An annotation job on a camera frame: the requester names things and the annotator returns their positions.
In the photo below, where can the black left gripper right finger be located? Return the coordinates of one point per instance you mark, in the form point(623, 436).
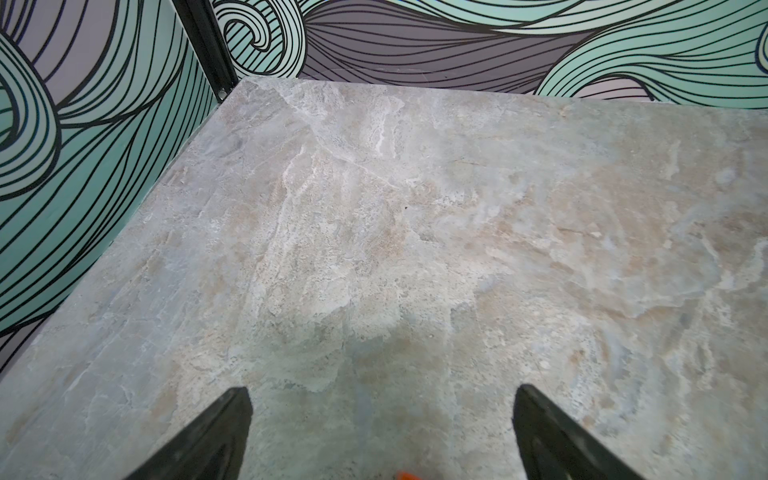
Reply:
point(554, 446)

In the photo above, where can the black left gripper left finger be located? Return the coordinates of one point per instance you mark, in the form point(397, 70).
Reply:
point(212, 446)

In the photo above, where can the black corner frame post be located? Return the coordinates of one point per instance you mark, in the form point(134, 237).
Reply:
point(200, 23)

